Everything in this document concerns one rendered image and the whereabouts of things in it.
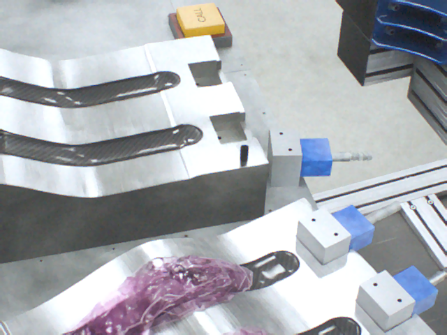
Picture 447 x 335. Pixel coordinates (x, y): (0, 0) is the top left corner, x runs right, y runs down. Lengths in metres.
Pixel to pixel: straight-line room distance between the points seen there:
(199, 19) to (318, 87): 1.27
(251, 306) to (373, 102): 1.70
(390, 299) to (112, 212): 0.33
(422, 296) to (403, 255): 0.93
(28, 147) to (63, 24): 0.41
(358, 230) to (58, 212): 0.33
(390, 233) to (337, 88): 0.77
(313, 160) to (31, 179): 0.35
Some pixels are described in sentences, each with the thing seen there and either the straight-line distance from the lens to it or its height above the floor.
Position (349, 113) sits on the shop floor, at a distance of 2.53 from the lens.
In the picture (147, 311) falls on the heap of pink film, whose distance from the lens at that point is 0.88.
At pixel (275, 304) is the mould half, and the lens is 0.95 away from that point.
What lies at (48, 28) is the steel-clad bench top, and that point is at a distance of 1.42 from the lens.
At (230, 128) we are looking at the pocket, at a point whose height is 0.87.
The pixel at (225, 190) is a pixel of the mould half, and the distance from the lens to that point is 1.06.
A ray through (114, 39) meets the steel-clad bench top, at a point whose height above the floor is 0.80.
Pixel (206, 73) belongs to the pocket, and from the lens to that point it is 1.20.
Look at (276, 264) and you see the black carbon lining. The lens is 1.00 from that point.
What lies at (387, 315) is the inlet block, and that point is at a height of 0.88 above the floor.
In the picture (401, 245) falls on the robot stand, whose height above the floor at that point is 0.21.
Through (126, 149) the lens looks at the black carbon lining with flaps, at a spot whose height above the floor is 0.88.
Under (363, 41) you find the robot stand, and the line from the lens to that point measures 1.41.
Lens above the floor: 1.60
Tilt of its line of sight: 44 degrees down
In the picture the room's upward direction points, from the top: 3 degrees clockwise
